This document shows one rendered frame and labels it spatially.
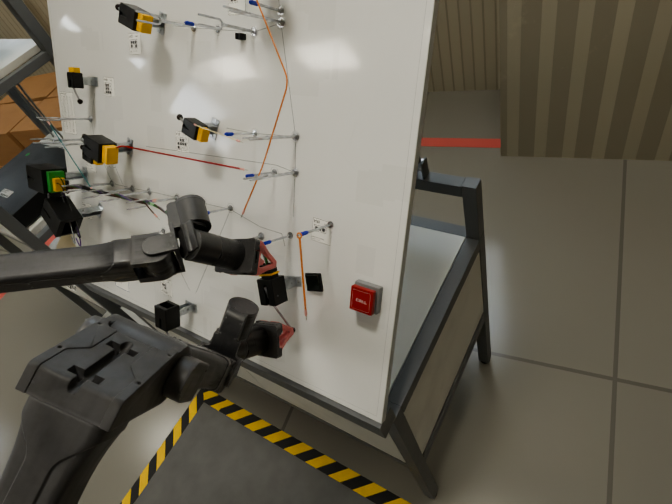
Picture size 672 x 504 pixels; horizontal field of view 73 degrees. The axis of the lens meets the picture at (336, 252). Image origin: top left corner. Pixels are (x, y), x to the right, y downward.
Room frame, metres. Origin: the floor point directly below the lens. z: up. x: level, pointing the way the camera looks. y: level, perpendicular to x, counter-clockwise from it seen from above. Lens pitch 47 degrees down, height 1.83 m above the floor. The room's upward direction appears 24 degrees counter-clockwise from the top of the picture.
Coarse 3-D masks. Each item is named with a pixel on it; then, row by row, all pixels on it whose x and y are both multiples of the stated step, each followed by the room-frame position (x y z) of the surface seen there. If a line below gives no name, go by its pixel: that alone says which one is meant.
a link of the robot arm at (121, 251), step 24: (120, 240) 0.64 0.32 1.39; (0, 264) 0.63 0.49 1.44; (24, 264) 0.63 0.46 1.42; (48, 264) 0.62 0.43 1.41; (72, 264) 0.61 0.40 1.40; (96, 264) 0.60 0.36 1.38; (120, 264) 0.59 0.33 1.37; (144, 264) 0.59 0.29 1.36; (168, 264) 0.60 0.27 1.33; (0, 288) 0.61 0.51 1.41; (24, 288) 0.61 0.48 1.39
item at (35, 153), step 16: (32, 144) 1.80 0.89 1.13; (16, 160) 1.73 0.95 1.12; (32, 160) 1.67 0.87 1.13; (48, 160) 1.62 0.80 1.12; (64, 160) 1.57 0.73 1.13; (0, 176) 1.66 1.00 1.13; (16, 176) 1.61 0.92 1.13; (0, 192) 1.54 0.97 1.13; (16, 192) 1.49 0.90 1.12; (32, 192) 1.45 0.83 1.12; (16, 208) 1.39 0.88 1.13; (32, 208) 1.40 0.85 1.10
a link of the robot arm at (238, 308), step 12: (240, 300) 0.56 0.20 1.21; (228, 312) 0.52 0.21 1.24; (240, 312) 0.52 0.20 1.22; (252, 312) 0.53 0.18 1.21; (228, 324) 0.51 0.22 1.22; (240, 324) 0.50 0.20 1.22; (252, 324) 0.52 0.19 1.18; (216, 336) 0.51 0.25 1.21; (228, 336) 0.50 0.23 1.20; (240, 336) 0.51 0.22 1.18; (216, 348) 0.50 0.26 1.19; (228, 348) 0.49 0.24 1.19; (240, 360) 0.47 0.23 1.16; (228, 384) 0.43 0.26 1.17
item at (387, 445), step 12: (252, 372) 0.82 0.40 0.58; (264, 384) 0.82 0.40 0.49; (276, 384) 0.74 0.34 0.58; (288, 396) 0.74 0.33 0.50; (300, 396) 0.67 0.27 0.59; (312, 408) 0.66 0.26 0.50; (324, 408) 0.60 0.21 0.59; (324, 420) 0.65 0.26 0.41; (336, 420) 0.59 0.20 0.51; (348, 420) 0.54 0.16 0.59; (348, 432) 0.58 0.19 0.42; (360, 432) 0.53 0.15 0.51; (372, 432) 0.48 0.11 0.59; (372, 444) 0.51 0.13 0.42; (384, 444) 0.47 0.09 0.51; (396, 456) 0.45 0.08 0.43
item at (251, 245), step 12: (228, 240) 0.64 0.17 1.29; (240, 240) 0.66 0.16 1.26; (252, 240) 0.64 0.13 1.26; (228, 252) 0.62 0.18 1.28; (240, 252) 0.63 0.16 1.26; (252, 252) 0.62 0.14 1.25; (216, 264) 0.61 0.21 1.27; (228, 264) 0.61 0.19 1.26; (240, 264) 0.62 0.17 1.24; (252, 264) 0.60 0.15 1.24
